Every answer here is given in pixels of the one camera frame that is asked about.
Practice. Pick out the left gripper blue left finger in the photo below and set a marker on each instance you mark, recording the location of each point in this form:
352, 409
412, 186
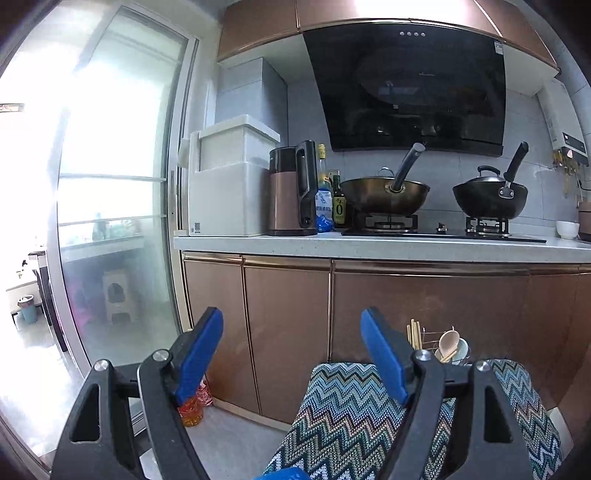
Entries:
97, 441

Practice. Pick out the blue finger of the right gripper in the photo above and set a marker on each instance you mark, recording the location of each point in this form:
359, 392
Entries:
292, 473

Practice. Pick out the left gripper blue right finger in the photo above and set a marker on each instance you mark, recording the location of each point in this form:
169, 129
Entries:
485, 441

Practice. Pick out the pink ceramic spoon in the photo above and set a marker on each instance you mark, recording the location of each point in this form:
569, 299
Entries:
448, 342

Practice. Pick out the light blue ceramic spoon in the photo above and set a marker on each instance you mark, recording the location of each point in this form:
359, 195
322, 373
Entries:
462, 353

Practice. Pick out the copper lower kitchen cabinets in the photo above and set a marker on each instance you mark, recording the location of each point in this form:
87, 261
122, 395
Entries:
282, 316

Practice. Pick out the copper kitchen cabinets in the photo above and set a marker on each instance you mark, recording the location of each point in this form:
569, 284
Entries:
282, 316
250, 25

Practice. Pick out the copper upper kitchen cabinets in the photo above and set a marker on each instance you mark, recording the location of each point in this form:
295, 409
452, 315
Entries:
250, 25

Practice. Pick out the orange cooking oil bottle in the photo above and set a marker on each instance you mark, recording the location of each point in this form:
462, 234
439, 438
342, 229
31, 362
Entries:
191, 411

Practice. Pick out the zigzag patterned table cloth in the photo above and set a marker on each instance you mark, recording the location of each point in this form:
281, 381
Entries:
347, 423

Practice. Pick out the white plastic stool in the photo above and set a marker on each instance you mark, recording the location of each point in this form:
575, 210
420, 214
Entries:
118, 296

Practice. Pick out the white blue salt bag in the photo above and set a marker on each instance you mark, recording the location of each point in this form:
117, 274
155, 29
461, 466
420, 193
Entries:
323, 211

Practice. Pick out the black gas stove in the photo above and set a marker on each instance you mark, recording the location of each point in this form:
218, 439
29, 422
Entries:
397, 226

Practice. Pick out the dark soy sauce bottle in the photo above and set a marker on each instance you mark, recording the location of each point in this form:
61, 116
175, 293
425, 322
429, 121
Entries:
338, 202

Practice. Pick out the small blue trash bin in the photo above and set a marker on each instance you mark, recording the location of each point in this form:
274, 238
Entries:
27, 307

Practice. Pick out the black wok with lid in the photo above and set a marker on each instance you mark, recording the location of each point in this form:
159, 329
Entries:
494, 194

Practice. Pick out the yellow cap oil bottle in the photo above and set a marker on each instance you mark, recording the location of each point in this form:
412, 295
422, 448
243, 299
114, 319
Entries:
324, 183

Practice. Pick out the white storage box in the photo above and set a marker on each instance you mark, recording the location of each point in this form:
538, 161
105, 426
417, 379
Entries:
228, 170

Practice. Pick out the copper electric kettle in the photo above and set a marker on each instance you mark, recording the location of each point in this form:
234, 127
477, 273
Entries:
293, 185

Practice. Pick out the white ceramic bowl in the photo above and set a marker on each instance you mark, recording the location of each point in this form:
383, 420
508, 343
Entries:
567, 230

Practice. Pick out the copper rice cooker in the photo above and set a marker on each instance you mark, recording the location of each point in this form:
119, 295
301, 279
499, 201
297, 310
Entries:
584, 220

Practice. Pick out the white gas water heater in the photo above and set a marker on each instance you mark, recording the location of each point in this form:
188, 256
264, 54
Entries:
562, 122

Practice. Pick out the wire utensil holder basket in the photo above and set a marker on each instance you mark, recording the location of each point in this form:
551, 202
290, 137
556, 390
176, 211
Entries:
431, 339

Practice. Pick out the bronze wok with handle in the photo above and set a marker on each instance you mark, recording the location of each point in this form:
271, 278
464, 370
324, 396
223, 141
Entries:
395, 195

